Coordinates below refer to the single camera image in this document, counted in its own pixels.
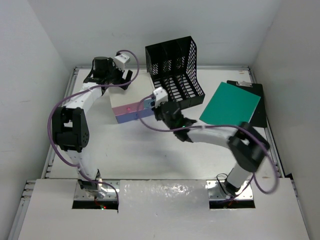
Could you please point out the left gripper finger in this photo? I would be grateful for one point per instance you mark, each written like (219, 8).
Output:
(128, 77)
(124, 86)

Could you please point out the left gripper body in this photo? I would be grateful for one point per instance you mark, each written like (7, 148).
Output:
(114, 75)

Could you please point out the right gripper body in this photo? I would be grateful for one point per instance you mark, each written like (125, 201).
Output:
(160, 115)

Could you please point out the white drawer cabinet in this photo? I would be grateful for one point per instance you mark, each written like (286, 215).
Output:
(130, 95)

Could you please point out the pink drawer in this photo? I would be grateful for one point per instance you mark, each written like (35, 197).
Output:
(125, 109)

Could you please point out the light blue small drawer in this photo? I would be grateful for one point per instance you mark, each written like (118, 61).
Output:
(145, 105)

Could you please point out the purple wide drawer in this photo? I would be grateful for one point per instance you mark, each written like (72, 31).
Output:
(124, 118)

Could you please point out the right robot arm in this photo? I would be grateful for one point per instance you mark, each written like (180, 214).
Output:
(245, 143)

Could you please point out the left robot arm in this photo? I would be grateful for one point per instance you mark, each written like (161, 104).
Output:
(69, 127)

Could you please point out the black mesh file organizer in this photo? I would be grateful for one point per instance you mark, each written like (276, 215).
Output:
(172, 65)

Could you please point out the green notebook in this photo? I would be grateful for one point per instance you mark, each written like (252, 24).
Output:
(230, 105)

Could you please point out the black clipboard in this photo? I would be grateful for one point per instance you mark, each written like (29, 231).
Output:
(259, 117)

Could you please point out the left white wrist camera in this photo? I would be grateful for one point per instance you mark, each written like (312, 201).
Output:
(121, 60)

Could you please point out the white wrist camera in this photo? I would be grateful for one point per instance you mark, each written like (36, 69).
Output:
(159, 96)
(121, 60)

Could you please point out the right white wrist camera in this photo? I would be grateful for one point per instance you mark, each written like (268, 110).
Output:
(159, 96)

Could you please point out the aluminium table frame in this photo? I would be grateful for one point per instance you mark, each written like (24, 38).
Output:
(165, 176)

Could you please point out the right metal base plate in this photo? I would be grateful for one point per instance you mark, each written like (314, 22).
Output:
(217, 192)

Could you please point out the metal base plate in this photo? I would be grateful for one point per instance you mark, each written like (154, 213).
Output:
(217, 192)
(102, 193)

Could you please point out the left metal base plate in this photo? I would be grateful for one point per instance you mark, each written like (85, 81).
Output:
(102, 193)

